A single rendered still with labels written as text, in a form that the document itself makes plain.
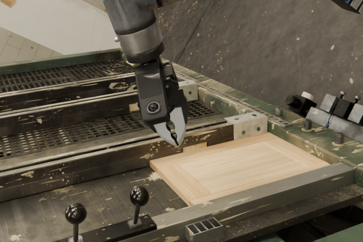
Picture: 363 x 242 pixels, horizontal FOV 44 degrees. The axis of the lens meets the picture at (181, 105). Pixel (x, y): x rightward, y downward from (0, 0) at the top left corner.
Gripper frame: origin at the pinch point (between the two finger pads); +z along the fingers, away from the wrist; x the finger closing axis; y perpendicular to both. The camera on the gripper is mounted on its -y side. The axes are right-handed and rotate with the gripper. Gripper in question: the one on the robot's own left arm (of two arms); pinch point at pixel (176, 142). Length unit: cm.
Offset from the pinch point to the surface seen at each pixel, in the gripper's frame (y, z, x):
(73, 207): -12.6, -1.3, 19.2
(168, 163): 28.2, 24.9, 7.9
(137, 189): -8.1, 2.3, 8.8
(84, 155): 26.6, 13.8, 28.1
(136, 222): -5.6, 12.2, 12.4
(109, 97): 79, 25, 29
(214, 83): 95, 41, -11
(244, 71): 213, 101, -34
